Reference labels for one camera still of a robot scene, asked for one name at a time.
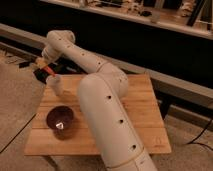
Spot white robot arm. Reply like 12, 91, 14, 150
36, 30, 157, 171

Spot black floor object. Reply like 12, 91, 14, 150
33, 61, 64, 84

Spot wooden table board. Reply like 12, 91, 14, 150
24, 74, 171, 156

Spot white ceramic cup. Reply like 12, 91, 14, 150
46, 74, 68, 98

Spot orange pepper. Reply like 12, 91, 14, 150
44, 66, 56, 77

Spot black cable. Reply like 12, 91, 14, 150
186, 118, 213, 153

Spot dark purple bowl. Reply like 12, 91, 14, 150
46, 105, 74, 140

